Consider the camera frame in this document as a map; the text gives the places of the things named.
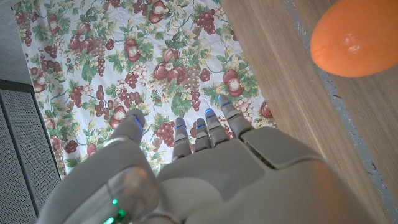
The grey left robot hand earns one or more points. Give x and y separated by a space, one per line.
236 186

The floral fruit print backdrop cloth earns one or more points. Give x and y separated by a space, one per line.
140 77

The grey perforated panel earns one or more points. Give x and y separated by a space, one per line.
21 155

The orange fruit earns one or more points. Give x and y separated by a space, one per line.
357 37

